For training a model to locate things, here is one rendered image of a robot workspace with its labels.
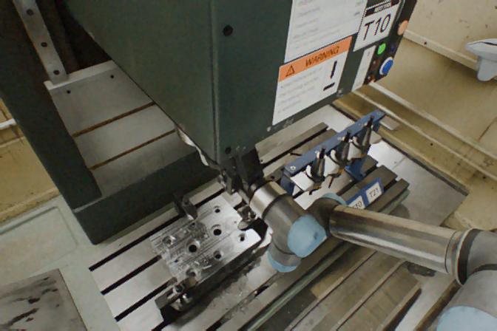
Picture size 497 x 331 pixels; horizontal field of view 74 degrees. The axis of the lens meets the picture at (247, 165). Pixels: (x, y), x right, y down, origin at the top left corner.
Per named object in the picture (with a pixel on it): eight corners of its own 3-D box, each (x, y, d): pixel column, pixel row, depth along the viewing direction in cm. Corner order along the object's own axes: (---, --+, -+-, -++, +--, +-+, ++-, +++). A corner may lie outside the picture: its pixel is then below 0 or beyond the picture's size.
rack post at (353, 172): (366, 176, 142) (391, 123, 120) (359, 182, 140) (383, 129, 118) (348, 162, 147) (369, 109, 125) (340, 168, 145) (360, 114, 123)
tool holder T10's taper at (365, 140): (361, 134, 111) (367, 118, 106) (372, 141, 109) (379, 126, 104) (353, 139, 109) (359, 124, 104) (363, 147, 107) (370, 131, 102)
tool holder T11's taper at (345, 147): (342, 148, 106) (347, 133, 101) (350, 157, 104) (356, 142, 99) (330, 152, 105) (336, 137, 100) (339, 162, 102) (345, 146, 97)
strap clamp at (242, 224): (268, 225, 124) (272, 202, 113) (241, 244, 118) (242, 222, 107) (262, 219, 125) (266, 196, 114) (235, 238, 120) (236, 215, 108)
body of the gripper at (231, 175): (214, 180, 78) (246, 215, 73) (214, 155, 72) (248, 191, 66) (239, 165, 82) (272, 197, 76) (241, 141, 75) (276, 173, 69)
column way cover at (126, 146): (205, 148, 149) (197, 41, 111) (102, 201, 128) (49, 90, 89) (199, 142, 151) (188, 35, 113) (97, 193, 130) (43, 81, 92)
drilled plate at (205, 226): (259, 246, 114) (261, 239, 110) (187, 298, 101) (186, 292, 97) (220, 202, 125) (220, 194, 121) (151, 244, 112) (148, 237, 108)
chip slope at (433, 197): (440, 224, 160) (470, 192, 141) (348, 319, 129) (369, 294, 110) (308, 126, 205) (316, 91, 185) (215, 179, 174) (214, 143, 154)
